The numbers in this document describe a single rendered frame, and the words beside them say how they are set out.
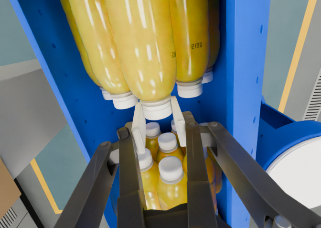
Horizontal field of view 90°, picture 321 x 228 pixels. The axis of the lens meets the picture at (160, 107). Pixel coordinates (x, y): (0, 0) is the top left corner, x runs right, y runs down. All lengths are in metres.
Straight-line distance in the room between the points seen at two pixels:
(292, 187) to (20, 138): 0.86
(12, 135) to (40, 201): 1.93
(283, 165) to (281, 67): 1.29
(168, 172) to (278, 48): 1.54
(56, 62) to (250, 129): 0.26
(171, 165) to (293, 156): 0.35
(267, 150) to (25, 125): 0.79
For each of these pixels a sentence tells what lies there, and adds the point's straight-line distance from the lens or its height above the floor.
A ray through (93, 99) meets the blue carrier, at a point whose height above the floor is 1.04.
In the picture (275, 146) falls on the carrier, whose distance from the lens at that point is 0.54.
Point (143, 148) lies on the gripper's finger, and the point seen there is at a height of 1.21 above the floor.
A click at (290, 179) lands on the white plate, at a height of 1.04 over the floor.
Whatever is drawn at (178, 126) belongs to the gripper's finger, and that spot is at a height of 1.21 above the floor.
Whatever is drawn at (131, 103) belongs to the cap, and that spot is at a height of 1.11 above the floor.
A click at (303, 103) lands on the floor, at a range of 2.06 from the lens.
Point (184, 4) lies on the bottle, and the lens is 0.21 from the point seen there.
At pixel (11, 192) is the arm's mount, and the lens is 0.62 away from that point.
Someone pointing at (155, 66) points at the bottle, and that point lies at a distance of 0.17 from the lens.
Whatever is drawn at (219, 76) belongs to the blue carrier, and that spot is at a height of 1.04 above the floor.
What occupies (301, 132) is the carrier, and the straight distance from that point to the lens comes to 0.56.
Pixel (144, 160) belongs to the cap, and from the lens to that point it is 0.31.
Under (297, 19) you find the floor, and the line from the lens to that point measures 1.75.
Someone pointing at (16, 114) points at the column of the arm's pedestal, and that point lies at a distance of 0.72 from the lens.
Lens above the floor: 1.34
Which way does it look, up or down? 66 degrees down
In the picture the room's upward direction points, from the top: 172 degrees clockwise
